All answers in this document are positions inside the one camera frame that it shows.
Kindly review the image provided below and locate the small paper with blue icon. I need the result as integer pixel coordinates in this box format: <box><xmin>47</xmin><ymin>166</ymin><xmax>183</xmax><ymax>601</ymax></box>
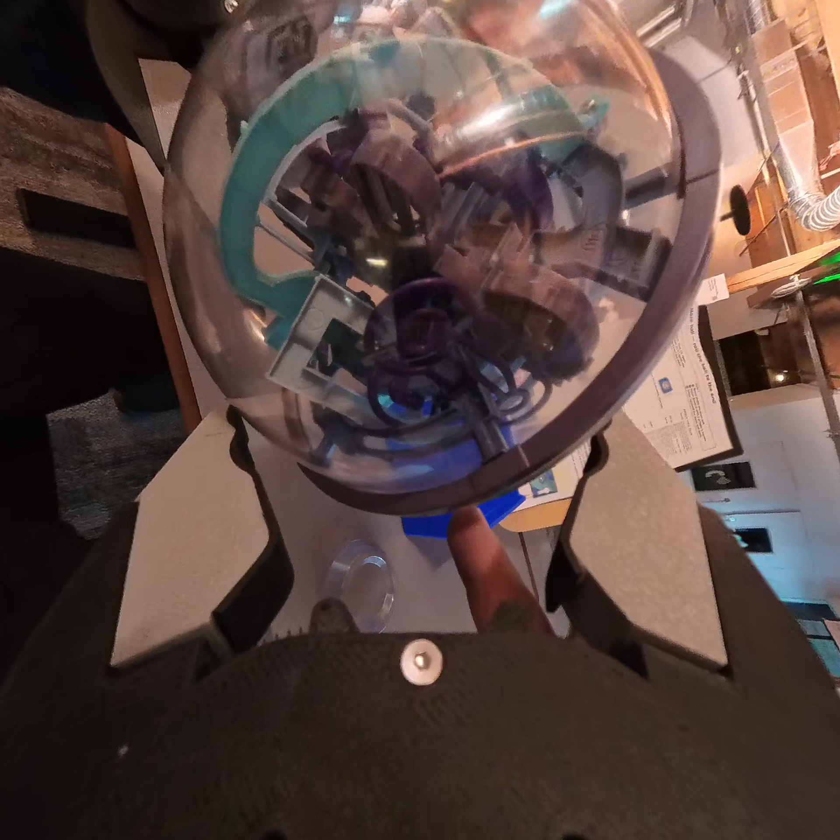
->
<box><xmin>518</xmin><ymin>453</ymin><xmax>592</xmax><ymax>501</ymax></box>

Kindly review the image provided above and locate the blue plastic bin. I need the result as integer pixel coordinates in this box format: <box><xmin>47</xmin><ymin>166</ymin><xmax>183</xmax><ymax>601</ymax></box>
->
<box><xmin>400</xmin><ymin>489</ymin><xmax>527</xmax><ymax>539</ymax></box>

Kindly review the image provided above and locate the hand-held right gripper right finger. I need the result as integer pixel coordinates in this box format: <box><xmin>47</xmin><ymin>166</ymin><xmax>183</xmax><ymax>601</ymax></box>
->
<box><xmin>546</xmin><ymin>412</ymin><xmax>731</xmax><ymax>677</ymax></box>

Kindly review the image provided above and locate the person's right hand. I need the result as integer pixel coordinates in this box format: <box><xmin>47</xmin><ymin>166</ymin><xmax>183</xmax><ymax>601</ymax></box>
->
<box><xmin>448</xmin><ymin>507</ymin><xmax>557</xmax><ymax>636</ymax></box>

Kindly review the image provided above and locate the clear maze ball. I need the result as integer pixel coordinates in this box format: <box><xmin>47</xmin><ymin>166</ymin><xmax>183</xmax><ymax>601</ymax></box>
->
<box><xmin>163</xmin><ymin>0</ymin><xmax>721</xmax><ymax>514</ymax></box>

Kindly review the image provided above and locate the clear plastic ball stand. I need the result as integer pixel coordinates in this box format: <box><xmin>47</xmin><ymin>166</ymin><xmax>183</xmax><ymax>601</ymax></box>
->
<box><xmin>322</xmin><ymin>539</ymin><xmax>396</xmax><ymax>632</ymax></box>

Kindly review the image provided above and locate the silver flexible duct hose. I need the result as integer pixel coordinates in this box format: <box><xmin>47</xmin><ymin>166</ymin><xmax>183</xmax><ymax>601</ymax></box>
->
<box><xmin>742</xmin><ymin>66</ymin><xmax>840</xmax><ymax>231</ymax></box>

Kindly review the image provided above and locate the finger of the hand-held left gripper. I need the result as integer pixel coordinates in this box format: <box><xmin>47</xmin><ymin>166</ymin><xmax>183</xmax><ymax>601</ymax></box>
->
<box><xmin>138</xmin><ymin>58</ymin><xmax>198</xmax><ymax>173</ymax></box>

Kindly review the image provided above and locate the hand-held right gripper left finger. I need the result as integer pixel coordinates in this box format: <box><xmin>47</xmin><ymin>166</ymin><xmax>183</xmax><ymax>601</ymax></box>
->
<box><xmin>110</xmin><ymin>406</ymin><xmax>295</xmax><ymax>669</ymax></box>

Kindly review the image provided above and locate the printed instruction sheet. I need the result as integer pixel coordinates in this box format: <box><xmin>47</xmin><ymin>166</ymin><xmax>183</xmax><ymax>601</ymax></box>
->
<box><xmin>623</xmin><ymin>305</ymin><xmax>746</xmax><ymax>470</ymax></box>

